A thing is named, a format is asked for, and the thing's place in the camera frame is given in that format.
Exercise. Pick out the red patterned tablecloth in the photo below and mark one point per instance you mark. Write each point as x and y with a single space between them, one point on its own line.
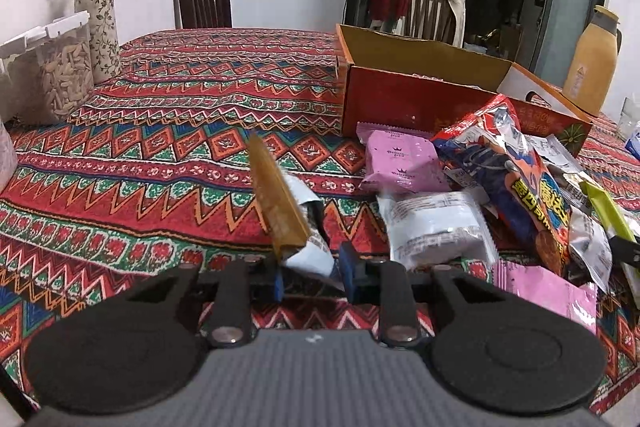
175 147

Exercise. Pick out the white blue tissue pack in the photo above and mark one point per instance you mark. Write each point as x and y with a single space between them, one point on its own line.
634 142

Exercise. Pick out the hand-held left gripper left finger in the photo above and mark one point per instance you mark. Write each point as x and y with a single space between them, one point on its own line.
276 287

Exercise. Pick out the floral ceramic vase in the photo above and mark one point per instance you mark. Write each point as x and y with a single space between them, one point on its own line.
100 32

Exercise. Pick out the clear plastic seed container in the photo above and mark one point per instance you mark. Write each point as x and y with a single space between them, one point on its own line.
65 77

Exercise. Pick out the red blue chip bag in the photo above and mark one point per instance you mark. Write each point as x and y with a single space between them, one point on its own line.
505 167

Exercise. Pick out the white grey-print snack packet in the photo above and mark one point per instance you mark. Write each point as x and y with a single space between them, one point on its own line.
435 227

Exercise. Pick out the orange cardboard box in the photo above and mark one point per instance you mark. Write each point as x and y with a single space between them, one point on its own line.
390 102

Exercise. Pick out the silver snack packet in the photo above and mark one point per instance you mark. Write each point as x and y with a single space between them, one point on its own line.
590 247

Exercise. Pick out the yellow thermos jug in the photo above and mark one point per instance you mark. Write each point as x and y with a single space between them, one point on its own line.
592 62

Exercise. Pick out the gold white snack packet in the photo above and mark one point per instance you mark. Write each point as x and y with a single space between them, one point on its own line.
280 202

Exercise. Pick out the small white silver packet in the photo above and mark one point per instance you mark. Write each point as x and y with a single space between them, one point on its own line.
555 152

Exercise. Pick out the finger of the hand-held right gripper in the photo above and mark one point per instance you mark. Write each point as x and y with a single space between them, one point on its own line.
625 253

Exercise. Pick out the pink snack packet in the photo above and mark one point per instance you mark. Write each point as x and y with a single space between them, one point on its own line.
540 292
400 157

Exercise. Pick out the wooden chair with cloth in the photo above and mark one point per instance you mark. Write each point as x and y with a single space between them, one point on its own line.
430 14
456 7

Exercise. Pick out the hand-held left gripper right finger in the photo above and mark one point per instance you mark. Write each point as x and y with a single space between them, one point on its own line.
350 278

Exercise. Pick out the lime green snack packet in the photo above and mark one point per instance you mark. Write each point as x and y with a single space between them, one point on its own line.
607 207

